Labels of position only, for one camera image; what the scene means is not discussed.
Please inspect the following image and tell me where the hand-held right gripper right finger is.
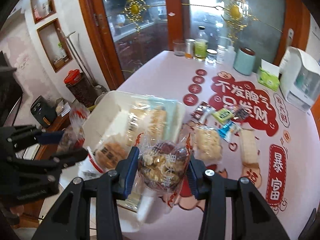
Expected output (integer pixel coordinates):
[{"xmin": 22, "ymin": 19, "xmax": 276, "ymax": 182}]
[{"xmin": 187, "ymin": 156, "xmax": 290, "ymax": 240}]

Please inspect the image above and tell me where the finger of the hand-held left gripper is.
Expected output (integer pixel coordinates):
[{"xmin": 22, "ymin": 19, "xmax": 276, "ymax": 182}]
[
  {"xmin": 0, "ymin": 124, "xmax": 66, "ymax": 148},
  {"xmin": 7, "ymin": 148, "xmax": 89, "ymax": 171}
]

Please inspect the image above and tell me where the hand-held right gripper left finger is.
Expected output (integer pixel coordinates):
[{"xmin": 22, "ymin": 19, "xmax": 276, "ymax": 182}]
[{"xmin": 31, "ymin": 146, "xmax": 140, "ymax": 240}]

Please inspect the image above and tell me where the red white snack packet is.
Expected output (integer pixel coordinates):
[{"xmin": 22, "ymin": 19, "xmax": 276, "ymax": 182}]
[{"xmin": 79, "ymin": 150, "xmax": 105, "ymax": 179}]

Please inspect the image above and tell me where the clear packet of yellow pastries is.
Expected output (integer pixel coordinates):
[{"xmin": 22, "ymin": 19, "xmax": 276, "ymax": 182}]
[{"xmin": 94, "ymin": 136, "xmax": 130, "ymax": 174}]

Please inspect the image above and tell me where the clear nut candy packet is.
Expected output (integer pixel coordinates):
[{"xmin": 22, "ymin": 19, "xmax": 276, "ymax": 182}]
[
  {"xmin": 137, "ymin": 132, "xmax": 194, "ymax": 208},
  {"xmin": 59, "ymin": 106, "xmax": 87, "ymax": 153}
]

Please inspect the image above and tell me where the silver white snack packet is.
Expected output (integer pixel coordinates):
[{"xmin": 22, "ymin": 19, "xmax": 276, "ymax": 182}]
[{"xmin": 125, "ymin": 187, "xmax": 160, "ymax": 224}]

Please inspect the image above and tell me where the large light blue snack bag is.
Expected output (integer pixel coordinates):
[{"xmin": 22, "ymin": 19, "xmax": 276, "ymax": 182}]
[{"xmin": 120, "ymin": 94, "xmax": 185, "ymax": 145}]

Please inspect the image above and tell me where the white plastic tray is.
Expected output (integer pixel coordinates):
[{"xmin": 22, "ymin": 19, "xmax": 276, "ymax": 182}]
[{"xmin": 77, "ymin": 90, "xmax": 187, "ymax": 230}]

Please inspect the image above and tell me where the wooden side table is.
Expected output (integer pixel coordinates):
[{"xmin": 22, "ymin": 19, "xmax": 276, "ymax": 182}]
[{"xmin": 15, "ymin": 112, "xmax": 74, "ymax": 228}]

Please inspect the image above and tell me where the black round appliance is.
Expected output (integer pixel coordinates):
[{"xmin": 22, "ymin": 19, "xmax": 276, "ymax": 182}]
[{"xmin": 30, "ymin": 95, "xmax": 58, "ymax": 128}]

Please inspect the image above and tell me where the clear rice cracker packet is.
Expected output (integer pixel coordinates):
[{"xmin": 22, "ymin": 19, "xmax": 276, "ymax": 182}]
[{"xmin": 194, "ymin": 126, "xmax": 223, "ymax": 163}]

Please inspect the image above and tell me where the dark wicker basket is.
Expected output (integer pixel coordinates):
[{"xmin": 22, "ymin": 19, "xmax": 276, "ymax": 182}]
[{"xmin": 66, "ymin": 76, "xmax": 97, "ymax": 108}]

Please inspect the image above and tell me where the small blue snack packet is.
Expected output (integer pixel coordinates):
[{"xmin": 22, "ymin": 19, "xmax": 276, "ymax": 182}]
[{"xmin": 217, "ymin": 120, "xmax": 242, "ymax": 142}]

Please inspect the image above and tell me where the small white stick packet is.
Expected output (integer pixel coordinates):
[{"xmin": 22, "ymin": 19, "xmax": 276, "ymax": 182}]
[{"xmin": 200, "ymin": 110, "xmax": 215, "ymax": 125}]

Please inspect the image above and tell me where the cream wafer packet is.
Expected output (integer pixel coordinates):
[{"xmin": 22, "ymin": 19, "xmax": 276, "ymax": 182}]
[{"xmin": 239, "ymin": 129, "xmax": 260, "ymax": 168}]

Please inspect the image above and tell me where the dark red snack packet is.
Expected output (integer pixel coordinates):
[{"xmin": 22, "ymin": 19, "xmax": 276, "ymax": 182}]
[{"xmin": 190, "ymin": 102, "xmax": 213, "ymax": 120}]

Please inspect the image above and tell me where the green snack packet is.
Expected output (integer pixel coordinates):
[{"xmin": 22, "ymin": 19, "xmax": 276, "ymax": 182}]
[{"xmin": 212, "ymin": 108, "xmax": 234, "ymax": 123}]

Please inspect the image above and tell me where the clear packet of dark snack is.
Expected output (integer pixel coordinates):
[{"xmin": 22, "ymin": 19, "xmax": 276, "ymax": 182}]
[{"xmin": 229, "ymin": 105, "xmax": 250, "ymax": 122}]

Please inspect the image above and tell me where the metal pole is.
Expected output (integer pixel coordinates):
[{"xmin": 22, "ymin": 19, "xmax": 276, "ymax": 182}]
[{"xmin": 64, "ymin": 31, "xmax": 93, "ymax": 85}]

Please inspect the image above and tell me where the wooden framed glass door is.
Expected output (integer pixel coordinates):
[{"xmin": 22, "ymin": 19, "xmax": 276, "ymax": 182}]
[
  {"xmin": 75, "ymin": 0, "xmax": 175, "ymax": 89},
  {"xmin": 180, "ymin": 0, "xmax": 312, "ymax": 67}
]

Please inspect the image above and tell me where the small glass jar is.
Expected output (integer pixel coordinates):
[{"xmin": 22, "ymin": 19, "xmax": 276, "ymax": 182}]
[{"xmin": 206, "ymin": 49, "xmax": 218, "ymax": 64}]

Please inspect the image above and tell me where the green tissue pack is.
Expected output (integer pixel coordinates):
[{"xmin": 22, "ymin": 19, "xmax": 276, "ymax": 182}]
[{"xmin": 257, "ymin": 59, "xmax": 280, "ymax": 92}]

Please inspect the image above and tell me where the white pill bottle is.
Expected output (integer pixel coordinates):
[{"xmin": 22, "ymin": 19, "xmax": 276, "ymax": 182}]
[{"xmin": 216, "ymin": 45, "xmax": 227, "ymax": 64}]

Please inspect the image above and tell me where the teal canister with brown lid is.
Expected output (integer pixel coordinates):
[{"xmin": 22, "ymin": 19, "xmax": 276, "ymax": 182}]
[{"xmin": 233, "ymin": 47, "xmax": 257, "ymax": 76}]

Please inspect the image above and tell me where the glass tumbler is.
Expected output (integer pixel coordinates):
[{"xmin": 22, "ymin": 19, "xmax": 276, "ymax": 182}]
[{"xmin": 173, "ymin": 39, "xmax": 185, "ymax": 57}]

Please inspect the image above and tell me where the white squeeze bottle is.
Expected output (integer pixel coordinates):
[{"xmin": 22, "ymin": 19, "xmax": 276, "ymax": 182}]
[{"xmin": 220, "ymin": 37, "xmax": 237, "ymax": 65}]

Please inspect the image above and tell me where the green label glass bottle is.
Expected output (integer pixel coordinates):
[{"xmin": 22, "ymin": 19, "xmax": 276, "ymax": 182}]
[{"xmin": 194, "ymin": 26, "xmax": 209, "ymax": 61}]

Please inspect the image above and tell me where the white countertop appliance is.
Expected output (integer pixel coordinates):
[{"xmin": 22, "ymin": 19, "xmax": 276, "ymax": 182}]
[{"xmin": 279, "ymin": 46, "xmax": 320, "ymax": 112}]

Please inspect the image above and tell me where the gold hanging ornament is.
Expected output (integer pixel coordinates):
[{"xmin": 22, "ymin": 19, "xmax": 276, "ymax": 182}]
[
  {"xmin": 216, "ymin": 0, "xmax": 258, "ymax": 43},
  {"xmin": 122, "ymin": 0, "xmax": 147, "ymax": 33}
]

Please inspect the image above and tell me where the wooden wall niche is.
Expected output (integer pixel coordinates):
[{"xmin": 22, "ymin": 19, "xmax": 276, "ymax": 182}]
[
  {"xmin": 36, "ymin": 17, "xmax": 74, "ymax": 73},
  {"xmin": 29, "ymin": 0, "xmax": 57, "ymax": 25}
]

